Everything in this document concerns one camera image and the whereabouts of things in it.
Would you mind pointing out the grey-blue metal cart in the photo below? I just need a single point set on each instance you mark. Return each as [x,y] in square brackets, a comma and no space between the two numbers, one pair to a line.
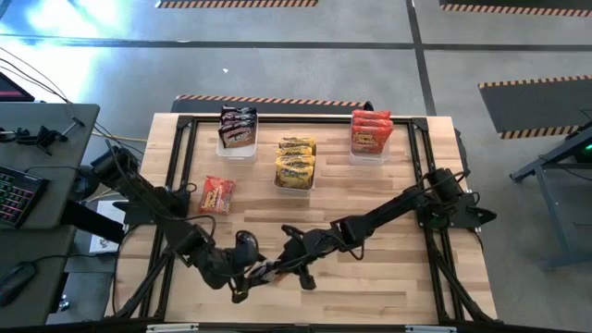
[566,194]

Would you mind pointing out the grey plastic bin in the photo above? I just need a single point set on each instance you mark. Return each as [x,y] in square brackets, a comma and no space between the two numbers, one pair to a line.
[293,190]

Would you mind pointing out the clear plastic bin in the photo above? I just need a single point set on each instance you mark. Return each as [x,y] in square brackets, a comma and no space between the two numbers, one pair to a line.
[370,158]

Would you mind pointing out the backlit black keyboard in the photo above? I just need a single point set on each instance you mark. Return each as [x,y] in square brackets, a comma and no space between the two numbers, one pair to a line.
[18,196]

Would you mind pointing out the round black object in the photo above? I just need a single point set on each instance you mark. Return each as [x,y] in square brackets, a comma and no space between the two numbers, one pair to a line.
[83,185]

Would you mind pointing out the grey side desk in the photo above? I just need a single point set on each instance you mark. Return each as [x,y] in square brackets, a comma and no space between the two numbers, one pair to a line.
[55,152]

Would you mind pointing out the black clamp mount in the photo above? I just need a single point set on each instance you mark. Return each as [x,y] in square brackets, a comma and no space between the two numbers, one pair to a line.
[46,138]

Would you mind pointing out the white printed paper sheet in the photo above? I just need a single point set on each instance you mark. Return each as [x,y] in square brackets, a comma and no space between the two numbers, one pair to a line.
[104,242]

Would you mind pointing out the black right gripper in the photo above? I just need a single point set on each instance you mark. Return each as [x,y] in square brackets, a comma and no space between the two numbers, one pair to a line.
[307,250]

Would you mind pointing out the white plastic bin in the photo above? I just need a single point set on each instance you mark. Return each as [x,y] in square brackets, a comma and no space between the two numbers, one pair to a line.
[237,152]

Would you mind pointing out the black device with green light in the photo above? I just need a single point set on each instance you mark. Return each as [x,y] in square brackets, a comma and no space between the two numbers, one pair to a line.
[586,149]

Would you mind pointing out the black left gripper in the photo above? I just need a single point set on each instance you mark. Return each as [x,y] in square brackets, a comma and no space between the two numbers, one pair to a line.
[242,259]

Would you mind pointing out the black caster wheel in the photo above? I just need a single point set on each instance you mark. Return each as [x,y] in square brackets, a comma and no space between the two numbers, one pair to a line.
[64,304]

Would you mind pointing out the black flat bar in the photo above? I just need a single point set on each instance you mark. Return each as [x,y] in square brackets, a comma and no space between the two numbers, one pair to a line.
[92,222]

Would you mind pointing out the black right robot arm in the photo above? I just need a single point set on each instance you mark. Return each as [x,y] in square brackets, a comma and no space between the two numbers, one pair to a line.
[393,208]

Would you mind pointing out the small black device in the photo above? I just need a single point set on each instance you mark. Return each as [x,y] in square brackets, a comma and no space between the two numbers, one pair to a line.
[18,135]

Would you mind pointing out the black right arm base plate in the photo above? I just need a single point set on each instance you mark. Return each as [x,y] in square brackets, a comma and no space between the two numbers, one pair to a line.
[467,215]

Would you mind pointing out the dark monitor screen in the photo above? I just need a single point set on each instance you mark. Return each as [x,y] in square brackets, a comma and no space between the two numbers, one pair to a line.
[11,92]

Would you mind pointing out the black hazard-striped floor mat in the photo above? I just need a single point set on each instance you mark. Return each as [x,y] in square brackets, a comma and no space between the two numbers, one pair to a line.
[509,4]
[277,107]
[532,108]
[231,3]

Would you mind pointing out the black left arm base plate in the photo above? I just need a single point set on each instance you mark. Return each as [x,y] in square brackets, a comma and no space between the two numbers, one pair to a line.
[136,215]

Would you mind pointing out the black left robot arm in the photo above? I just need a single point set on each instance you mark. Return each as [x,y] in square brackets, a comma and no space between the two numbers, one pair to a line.
[152,203]

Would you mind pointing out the black computer mouse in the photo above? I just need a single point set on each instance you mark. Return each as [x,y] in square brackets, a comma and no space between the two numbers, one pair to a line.
[16,282]

